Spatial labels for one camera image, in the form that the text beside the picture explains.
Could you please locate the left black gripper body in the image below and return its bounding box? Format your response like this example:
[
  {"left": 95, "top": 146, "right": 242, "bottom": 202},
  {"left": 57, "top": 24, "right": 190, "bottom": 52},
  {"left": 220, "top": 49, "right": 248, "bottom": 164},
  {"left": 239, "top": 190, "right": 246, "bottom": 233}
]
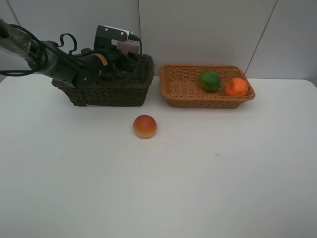
[{"left": 73, "top": 48, "right": 136, "bottom": 88}]

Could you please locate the red yellow peach fruit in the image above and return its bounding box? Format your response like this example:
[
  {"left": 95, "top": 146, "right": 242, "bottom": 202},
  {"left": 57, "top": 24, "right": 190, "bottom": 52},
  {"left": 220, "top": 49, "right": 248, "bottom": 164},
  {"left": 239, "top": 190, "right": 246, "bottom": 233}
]
[{"left": 133, "top": 115, "right": 157, "bottom": 139}]

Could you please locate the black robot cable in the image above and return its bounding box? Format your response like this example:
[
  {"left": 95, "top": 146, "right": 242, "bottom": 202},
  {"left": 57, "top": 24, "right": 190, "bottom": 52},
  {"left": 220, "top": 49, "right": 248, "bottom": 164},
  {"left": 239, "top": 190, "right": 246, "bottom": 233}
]
[{"left": 0, "top": 24, "right": 144, "bottom": 84}]

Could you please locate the dark brown wicker basket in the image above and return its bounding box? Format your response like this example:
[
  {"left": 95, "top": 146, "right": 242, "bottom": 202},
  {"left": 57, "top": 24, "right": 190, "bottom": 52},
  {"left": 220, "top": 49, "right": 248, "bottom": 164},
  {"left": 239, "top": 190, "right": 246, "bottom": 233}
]
[{"left": 52, "top": 55, "right": 155, "bottom": 107}]

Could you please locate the green mango fruit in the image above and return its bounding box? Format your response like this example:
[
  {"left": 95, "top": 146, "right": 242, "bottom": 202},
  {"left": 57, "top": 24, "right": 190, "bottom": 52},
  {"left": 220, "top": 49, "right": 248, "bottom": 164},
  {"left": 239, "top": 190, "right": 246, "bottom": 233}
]
[{"left": 199, "top": 71, "right": 221, "bottom": 92}]

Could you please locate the translucent purple plastic cup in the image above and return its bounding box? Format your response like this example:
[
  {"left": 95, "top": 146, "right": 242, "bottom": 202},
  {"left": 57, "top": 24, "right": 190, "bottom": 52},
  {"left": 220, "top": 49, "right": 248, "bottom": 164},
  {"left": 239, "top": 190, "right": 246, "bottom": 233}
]
[{"left": 116, "top": 41, "right": 139, "bottom": 57}]

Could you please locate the orange tangerine fruit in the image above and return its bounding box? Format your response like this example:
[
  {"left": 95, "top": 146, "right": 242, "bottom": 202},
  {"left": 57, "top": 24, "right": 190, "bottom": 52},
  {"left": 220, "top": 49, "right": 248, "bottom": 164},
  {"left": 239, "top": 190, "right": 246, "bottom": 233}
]
[{"left": 225, "top": 78, "right": 248, "bottom": 97}]

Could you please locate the light orange wicker basket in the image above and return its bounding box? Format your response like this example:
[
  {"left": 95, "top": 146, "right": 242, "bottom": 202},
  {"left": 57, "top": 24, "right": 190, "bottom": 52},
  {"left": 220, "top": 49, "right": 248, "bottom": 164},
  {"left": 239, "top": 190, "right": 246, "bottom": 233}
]
[{"left": 159, "top": 64, "right": 256, "bottom": 109}]

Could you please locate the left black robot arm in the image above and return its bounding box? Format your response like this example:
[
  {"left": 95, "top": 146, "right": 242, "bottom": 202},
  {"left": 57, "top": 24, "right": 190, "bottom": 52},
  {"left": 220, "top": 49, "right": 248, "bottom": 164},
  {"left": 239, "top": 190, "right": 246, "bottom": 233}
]
[{"left": 0, "top": 20, "right": 143, "bottom": 88}]

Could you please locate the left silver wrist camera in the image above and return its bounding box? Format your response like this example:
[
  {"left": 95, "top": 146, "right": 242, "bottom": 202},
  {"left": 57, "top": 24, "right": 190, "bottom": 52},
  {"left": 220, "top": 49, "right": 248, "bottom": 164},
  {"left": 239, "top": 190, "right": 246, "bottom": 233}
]
[{"left": 94, "top": 25, "right": 140, "bottom": 50}]

